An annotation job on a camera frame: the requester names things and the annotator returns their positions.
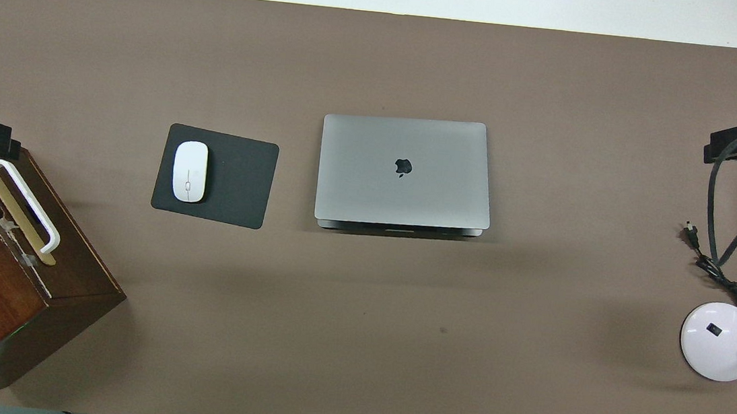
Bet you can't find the white desk lamp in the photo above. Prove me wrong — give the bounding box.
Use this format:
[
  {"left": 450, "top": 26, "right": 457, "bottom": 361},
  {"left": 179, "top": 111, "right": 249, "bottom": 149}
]
[{"left": 675, "top": 256, "right": 737, "bottom": 384}]

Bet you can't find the white computer mouse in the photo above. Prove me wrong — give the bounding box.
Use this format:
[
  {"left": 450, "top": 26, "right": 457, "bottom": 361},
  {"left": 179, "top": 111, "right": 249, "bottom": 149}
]
[{"left": 170, "top": 139, "right": 211, "bottom": 205}]

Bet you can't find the black mouse pad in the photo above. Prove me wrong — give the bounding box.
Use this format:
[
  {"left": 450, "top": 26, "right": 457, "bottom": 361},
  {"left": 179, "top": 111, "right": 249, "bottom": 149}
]
[{"left": 149, "top": 121, "right": 281, "bottom": 232}]

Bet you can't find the white box handle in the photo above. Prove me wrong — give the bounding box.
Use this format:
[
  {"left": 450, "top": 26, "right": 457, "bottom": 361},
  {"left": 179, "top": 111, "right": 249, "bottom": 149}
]
[{"left": 0, "top": 160, "right": 68, "bottom": 256}]

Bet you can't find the brown table mat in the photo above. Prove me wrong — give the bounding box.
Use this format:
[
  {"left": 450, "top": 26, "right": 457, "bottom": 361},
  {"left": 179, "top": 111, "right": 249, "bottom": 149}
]
[{"left": 0, "top": 0, "right": 737, "bottom": 414}]

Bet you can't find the black lamp power cable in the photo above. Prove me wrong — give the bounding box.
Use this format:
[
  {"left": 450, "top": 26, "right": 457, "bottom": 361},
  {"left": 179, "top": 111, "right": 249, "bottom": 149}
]
[{"left": 675, "top": 223, "right": 737, "bottom": 319}]

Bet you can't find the grey Apple laptop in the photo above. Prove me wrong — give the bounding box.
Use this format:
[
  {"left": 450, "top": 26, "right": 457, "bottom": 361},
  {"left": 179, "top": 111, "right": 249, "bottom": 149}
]
[{"left": 312, "top": 108, "right": 500, "bottom": 245}]

